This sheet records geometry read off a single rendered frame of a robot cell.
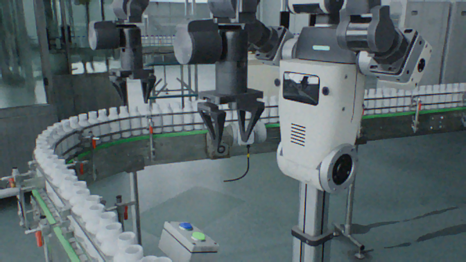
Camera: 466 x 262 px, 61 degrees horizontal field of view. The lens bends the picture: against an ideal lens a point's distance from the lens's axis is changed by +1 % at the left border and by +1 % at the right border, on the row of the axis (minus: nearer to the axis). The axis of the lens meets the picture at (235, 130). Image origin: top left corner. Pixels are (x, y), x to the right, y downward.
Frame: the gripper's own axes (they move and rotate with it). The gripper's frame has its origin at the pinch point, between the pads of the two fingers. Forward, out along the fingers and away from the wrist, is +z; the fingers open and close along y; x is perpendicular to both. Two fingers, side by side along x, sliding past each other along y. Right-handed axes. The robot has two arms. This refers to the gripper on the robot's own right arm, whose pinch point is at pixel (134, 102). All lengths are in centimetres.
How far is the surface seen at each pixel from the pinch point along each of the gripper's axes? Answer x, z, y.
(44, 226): -3.6, 31.2, 25.5
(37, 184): -40, 34, 21
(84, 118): -92, 25, -12
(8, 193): -39, 34, 29
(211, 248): 32.8, 29.9, -3.1
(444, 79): -198, 71, -600
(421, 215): -46, 140, -269
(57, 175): -24.5, 25.8, 16.7
